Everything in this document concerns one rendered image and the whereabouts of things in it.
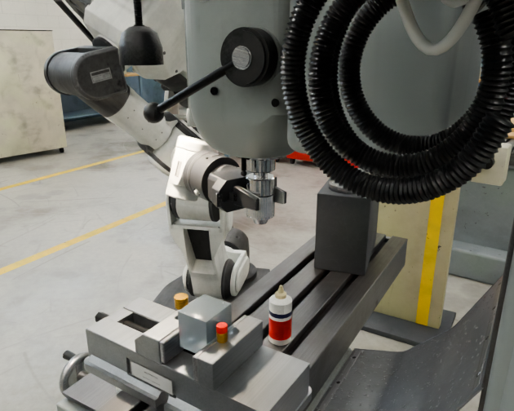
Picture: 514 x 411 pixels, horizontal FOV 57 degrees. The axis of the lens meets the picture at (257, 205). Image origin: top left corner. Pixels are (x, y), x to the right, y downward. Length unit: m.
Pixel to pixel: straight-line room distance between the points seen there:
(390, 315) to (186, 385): 2.19
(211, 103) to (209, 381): 0.37
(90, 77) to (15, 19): 8.47
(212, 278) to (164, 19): 0.88
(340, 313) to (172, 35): 0.67
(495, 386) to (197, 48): 0.54
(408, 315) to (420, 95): 2.31
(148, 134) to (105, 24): 0.25
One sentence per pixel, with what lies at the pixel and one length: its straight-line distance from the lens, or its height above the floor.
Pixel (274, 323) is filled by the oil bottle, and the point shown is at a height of 1.01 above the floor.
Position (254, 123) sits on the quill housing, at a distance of 0.65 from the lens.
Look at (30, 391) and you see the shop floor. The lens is 2.49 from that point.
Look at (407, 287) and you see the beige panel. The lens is 2.71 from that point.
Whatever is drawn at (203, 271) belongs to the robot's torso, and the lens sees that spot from 1.62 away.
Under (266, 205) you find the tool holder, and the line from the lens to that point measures 0.76.
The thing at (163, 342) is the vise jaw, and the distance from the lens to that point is 0.71.
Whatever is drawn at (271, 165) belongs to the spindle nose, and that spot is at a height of 1.29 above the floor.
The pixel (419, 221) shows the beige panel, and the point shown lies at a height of 0.61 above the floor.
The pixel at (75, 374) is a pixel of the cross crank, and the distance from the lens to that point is 1.36.
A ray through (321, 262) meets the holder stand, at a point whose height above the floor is 0.99.
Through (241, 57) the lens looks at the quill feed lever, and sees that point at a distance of 0.60.
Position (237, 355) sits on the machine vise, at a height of 1.05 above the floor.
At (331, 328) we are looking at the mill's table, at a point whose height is 0.97.
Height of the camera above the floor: 1.47
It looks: 19 degrees down
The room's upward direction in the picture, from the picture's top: straight up
